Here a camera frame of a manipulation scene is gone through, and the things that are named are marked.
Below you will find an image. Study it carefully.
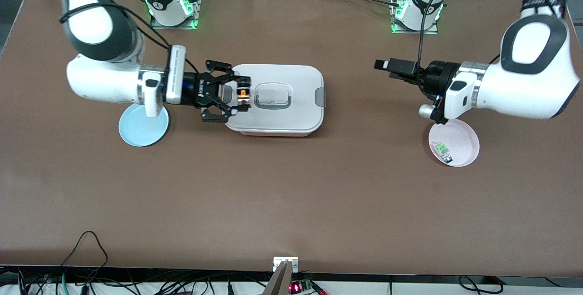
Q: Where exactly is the orange and black switch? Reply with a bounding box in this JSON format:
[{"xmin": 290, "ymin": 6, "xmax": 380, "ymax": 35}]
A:
[{"xmin": 236, "ymin": 81, "xmax": 252, "ymax": 107}]

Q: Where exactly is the white lidded lunch box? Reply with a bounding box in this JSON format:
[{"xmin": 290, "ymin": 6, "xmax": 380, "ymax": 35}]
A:
[{"xmin": 223, "ymin": 64, "xmax": 327, "ymax": 137}]

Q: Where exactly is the light blue round plate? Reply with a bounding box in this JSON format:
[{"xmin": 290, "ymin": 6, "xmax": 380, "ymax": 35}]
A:
[{"xmin": 118, "ymin": 102, "xmax": 169, "ymax": 147}]

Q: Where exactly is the pink round plate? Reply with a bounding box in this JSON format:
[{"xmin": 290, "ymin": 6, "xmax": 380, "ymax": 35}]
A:
[{"xmin": 428, "ymin": 119, "xmax": 480, "ymax": 167}]

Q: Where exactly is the circuit board with red display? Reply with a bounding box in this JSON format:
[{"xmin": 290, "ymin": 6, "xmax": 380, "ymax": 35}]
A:
[{"xmin": 289, "ymin": 278, "xmax": 316, "ymax": 294}]

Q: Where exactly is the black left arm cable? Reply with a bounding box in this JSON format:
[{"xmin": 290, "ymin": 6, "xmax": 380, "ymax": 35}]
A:
[{"xmin": 417, "ymin": 0, "xmax": 568, "ymax": 88}]

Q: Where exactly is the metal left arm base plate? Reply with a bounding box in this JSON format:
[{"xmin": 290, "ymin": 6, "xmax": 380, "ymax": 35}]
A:
[{"xmin": 389, "ymin": 0, "xmax": 439, "ymax": 35}]

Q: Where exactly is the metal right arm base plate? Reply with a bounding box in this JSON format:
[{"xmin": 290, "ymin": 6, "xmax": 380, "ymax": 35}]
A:
[{"xmin": 149, "ymin": 0, "xmax": 202, "ymax": 30}]

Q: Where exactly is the green and clear switch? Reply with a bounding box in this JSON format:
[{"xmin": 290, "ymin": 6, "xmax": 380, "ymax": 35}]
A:
[{"xmin": 431, "ymin": 141, "xmax": 454, "ymax": 164}]

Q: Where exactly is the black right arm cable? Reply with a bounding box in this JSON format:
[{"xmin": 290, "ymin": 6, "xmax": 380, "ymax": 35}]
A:
[{"xmin": 59, "ymin": 3, "xmax": 201, "ymax": 76}]

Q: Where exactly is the small white metal bracket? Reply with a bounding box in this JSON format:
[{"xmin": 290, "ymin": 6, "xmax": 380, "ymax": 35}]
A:
[{"xmin": 273, "ymin": 257, "xmax": 299, "ymax": 273}]

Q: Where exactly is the black looped table-edge cable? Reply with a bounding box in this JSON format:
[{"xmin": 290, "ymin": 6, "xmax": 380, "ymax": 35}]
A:
[{"xmin": 59, "ymin": 231, "xmax": 109, "ymax": 268}]

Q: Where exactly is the grey camera mount beam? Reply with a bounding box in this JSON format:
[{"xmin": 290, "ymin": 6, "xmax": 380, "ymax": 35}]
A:
[{"xmin": 263, "ymin": 261, "xmax": 294, "ymax": 295}]

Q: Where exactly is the black coiled cable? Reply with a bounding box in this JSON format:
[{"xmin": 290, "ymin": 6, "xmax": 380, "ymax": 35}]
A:
[{"xmin": 458, "ymin": 275, "xmax": 504, "ymax": 295}]

